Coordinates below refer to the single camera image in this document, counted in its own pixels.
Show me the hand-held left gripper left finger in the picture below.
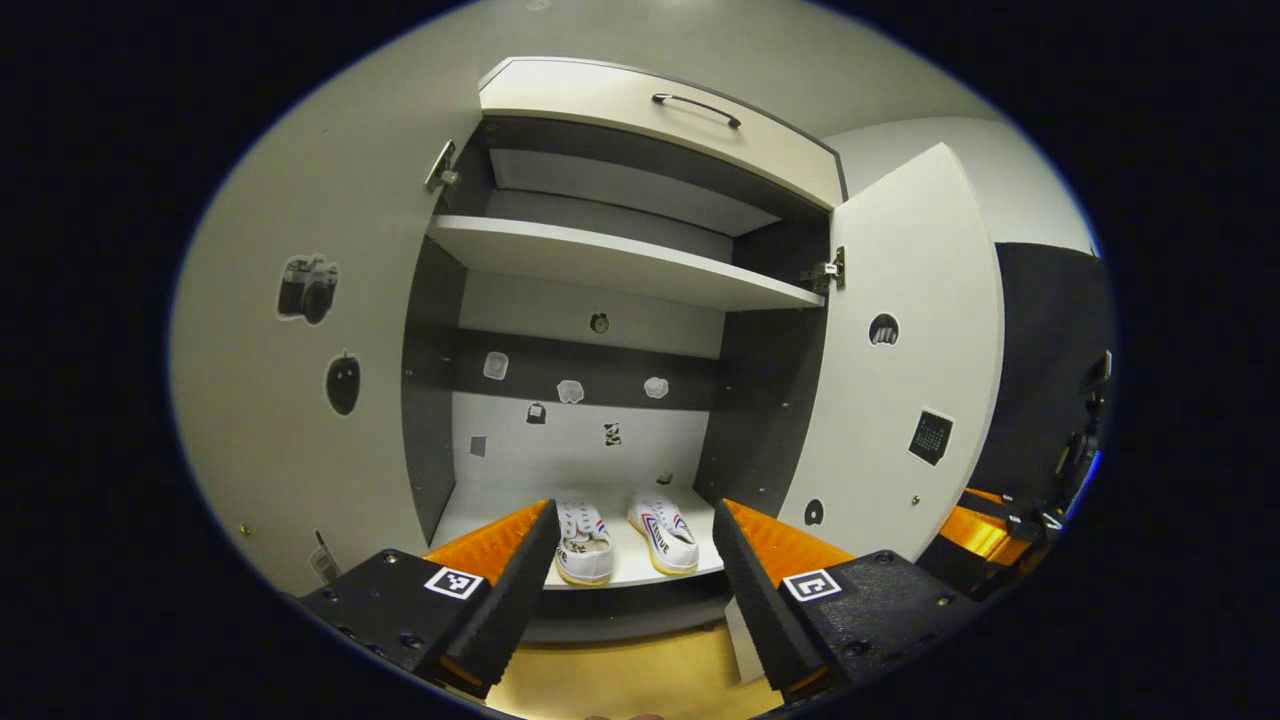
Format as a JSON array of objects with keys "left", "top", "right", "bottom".
[{"left": 297, "top": 498, "right": 561, "bottom": 699}]

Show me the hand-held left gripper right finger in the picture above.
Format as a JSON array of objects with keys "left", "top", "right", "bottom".
[{"left": 712, "top": 497, "right": 981, "bottom": 701}]

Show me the white canvas shoe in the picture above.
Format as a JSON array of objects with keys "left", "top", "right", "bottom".
[
  {"left": 553, "top": 498, "right": 614, "bottom": 587},
  {"left": 627, "top": 492, "right": 701, "bottom": 576}
]

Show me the white door with cat sticker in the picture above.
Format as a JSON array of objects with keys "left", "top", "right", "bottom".
[{"left": 725, "top": 143, "right": 1006, "bottom": 686}]

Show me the white shoe cabinet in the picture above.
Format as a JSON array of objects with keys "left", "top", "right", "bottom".
[{"left": 400, "top": 55, "right": 851, "bottom": 646}]

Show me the white door with camera sticker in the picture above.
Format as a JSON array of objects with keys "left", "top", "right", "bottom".
[{"left": 168, "top": 60, "right": 481, "bottom": 601}]

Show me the metal door hinge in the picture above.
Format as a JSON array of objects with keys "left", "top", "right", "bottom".
[
  {"left": 424, "top": 140, "right": 461, "bottom": 193},
  {"left": 798, "top": 246, "right": 847, "bottom": 293}
]

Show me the white cabinet shelf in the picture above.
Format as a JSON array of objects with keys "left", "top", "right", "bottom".
[
  {"left": 488, "top": 148, "right": 781, "bottom": 238},
  {"left": 427, "top": 215, "right": 826, "bottom": 312}
]

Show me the white cabinet drawer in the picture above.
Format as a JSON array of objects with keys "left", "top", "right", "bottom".
[{"left": 478, "top": 57, "right": 849, "bottom": 211}]

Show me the black backdrop cloth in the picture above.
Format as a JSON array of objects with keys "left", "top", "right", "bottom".
[{"left": 965, "top": 242, "right": 1116, "bottom": 521}]

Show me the black drawer handle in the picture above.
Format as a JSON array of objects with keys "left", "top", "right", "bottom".
[{"left": 652, "top": 92, "right": 743, "bottom": 130}]

